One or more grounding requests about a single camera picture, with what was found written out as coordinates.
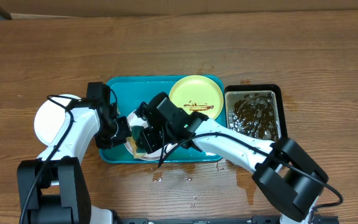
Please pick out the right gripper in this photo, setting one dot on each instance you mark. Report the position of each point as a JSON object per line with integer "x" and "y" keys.
{"x": 151, "y": 137}

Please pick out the yellow-green rimmed plate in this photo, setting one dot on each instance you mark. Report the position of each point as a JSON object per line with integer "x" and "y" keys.
{"x": 196, "y": 93}

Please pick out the white plate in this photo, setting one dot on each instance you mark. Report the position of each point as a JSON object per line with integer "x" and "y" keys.
{"x": 133, "y": 120}
{"x": 48, "y": 120}

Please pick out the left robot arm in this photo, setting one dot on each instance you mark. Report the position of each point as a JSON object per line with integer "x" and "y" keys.
{"x": 52, "y": 187}

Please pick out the teal plastic tray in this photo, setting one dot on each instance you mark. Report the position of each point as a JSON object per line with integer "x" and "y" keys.
{"x": 131, "y": 92}

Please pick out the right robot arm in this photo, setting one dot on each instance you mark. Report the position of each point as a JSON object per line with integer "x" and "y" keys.
{"x": 288, "y": 177}

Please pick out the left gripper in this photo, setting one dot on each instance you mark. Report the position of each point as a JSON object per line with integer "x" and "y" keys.
{"x": 125, "y": 132}

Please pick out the teal yellow sponge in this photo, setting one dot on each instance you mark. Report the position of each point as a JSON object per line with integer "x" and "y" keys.
{"x": 137, "y": 151}

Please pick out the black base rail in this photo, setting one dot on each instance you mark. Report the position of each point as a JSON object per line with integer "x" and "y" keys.
{"x": 257, "y": 219}

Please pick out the black rinse tray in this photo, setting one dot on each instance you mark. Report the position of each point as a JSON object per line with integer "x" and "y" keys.
{"x": 256, "y": 111}

